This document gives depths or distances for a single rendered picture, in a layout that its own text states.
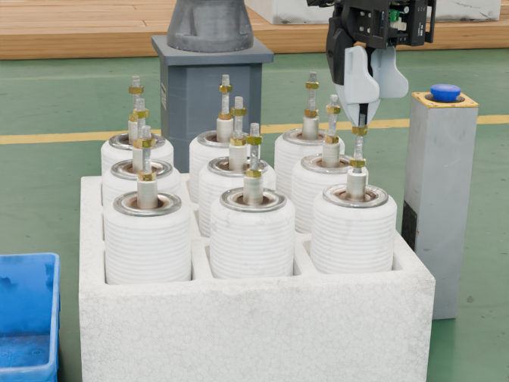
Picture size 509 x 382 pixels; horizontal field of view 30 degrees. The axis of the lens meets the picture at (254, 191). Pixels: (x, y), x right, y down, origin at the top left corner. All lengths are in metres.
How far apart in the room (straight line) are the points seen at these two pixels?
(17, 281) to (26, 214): 0.47
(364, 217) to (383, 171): 0.94
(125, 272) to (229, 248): 0.12
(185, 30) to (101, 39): 1.39
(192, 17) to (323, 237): 0.65
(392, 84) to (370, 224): 0.16
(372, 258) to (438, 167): 0.25
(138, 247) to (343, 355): 0.26
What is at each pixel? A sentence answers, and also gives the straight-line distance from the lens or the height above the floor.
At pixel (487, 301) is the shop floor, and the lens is 1.46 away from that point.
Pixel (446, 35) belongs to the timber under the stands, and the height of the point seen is 0.05.
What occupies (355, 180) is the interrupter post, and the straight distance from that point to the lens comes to 1.07.
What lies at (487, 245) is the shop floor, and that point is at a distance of 1.66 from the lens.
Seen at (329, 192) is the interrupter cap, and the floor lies 0.25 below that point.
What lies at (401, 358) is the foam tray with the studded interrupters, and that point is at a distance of 1.11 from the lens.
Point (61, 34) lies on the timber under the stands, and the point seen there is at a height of 0.08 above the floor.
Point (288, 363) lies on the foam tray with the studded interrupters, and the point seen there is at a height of 0.09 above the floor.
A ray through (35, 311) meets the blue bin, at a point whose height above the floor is 0.04.
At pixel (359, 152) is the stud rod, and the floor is 0.31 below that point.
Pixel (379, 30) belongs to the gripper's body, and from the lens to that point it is 0.99.
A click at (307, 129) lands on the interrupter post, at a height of 0.27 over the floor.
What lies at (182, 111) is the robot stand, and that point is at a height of 0.20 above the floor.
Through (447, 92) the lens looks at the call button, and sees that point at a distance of 1.28.
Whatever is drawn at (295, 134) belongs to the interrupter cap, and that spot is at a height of 0.25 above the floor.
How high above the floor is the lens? 0.62
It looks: 20 degrees down
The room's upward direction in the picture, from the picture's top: 1 degrees clockwise
